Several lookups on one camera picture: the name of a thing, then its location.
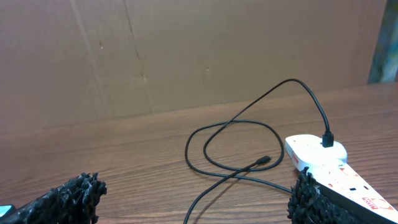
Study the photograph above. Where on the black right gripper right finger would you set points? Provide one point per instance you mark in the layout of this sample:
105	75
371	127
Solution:
307	205

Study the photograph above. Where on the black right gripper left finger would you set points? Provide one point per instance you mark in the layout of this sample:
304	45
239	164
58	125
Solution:
73	202

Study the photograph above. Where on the blue Samsung Galaxy smartphone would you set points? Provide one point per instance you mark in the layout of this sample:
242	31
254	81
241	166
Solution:
6	210

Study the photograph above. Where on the white charger adapter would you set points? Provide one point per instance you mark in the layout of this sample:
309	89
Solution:
308	149

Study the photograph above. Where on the white power strip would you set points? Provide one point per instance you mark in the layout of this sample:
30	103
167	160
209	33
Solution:
344	186

